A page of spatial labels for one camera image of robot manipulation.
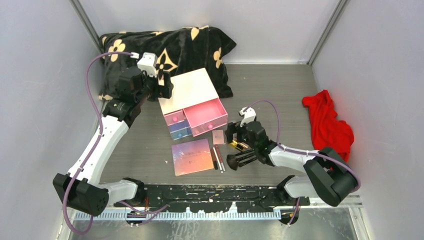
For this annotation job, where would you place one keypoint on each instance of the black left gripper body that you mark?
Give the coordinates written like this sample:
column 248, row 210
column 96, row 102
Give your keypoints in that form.
column 149, row 82

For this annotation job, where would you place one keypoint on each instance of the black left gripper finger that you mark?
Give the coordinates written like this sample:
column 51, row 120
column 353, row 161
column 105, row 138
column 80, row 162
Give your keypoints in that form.
column 167, row 87
column 154, row 95

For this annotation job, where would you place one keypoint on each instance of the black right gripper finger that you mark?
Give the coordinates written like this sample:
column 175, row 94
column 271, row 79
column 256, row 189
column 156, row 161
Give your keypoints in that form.
column 241, row 134
column 230, row 131

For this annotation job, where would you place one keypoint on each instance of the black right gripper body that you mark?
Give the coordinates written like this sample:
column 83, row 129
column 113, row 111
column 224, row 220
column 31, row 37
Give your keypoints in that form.
column 251, row 144

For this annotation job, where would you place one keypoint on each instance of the white pink drawer organizer box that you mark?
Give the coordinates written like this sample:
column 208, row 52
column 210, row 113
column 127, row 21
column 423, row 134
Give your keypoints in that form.
column 189, row 89

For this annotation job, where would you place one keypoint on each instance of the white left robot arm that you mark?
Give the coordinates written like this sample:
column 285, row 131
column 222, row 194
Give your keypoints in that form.
column 80, row 188

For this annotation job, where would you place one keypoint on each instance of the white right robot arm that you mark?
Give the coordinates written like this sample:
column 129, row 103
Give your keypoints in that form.
column 326, row 175

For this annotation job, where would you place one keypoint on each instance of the black fan makeup brush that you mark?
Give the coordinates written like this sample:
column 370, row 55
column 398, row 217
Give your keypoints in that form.
column 233, row 159

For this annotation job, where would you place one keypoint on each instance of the black long makeup brush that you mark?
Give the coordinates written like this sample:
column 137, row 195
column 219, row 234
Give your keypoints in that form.
column 247, row 161

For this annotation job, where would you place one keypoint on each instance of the small pink card packet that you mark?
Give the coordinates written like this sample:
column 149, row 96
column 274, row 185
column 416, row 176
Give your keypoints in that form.
column 218, row 137

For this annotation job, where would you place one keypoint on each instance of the silver lip pencil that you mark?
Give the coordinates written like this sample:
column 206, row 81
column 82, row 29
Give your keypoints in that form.
column 217, row 160

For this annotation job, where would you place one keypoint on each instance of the black mascara tube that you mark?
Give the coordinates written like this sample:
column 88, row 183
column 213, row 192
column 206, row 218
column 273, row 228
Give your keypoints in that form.
column 214, row 158

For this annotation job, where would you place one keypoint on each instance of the black floral plush blanket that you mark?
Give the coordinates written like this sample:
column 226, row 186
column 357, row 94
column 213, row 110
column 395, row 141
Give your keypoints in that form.
column 178, row 51

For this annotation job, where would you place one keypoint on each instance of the holographic eyeshadow palette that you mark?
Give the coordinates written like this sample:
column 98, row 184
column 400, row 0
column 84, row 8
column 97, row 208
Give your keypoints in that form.
column 192, row 157

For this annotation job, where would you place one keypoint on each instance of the red cloth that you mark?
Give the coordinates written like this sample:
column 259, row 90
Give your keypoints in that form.
column 326, row 129

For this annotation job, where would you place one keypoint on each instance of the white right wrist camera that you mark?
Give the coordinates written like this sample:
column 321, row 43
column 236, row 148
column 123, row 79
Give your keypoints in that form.
column 248, row 115

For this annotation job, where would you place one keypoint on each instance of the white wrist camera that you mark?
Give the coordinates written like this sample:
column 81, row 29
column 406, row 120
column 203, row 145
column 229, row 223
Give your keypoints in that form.
column 148, row 63
column 248, row 115

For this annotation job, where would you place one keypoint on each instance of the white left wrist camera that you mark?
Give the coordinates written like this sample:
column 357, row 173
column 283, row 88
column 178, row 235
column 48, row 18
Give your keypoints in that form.
column 148, row 63

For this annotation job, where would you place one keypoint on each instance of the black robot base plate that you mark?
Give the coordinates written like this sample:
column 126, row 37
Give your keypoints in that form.
column 214, row 198

